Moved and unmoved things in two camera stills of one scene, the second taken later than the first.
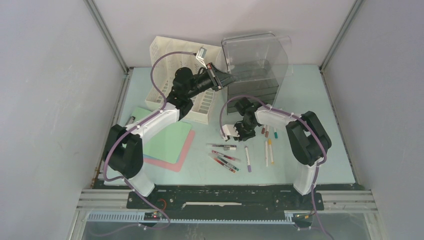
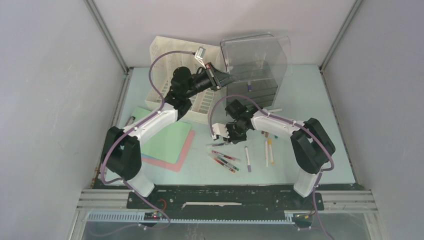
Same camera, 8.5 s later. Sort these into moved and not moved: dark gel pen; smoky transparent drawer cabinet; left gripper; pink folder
Moved: dark gel pen
Not moved: smoky transparent drawer cabinet; left gripper; pink folder
